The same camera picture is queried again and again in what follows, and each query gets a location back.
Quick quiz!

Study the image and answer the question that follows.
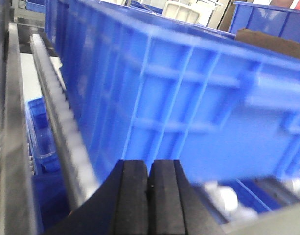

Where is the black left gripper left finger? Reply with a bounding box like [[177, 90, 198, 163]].
[[45, 160, 148, 235]]

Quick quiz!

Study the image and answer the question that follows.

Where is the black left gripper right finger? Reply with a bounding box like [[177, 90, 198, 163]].
[[148, 160, 224, 235]]

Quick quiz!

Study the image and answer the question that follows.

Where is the blue bin left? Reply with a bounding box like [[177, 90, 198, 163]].
[[25, 97, 70, 234]]

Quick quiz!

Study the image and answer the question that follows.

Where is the large blue plastic crate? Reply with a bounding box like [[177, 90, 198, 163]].
[[45, 0, 300, 183]]

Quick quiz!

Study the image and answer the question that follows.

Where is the white plastic tray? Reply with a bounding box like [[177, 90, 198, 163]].
[[162, 0, 222, 26]]

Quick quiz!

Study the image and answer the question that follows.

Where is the brown cardboard sheet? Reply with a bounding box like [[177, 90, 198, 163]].
[[235, 28, 300, 59]]

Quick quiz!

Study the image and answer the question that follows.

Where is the blue crate background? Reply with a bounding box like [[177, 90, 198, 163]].
[[229, 1, 300, 43]]

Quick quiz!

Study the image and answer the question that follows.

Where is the white toothed roller rail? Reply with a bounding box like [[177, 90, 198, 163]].
[[30, 34, 98, 209]]

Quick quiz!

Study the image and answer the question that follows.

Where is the dark metal frame rail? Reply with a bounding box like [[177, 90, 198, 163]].
[[0, 23, 38, 235]]

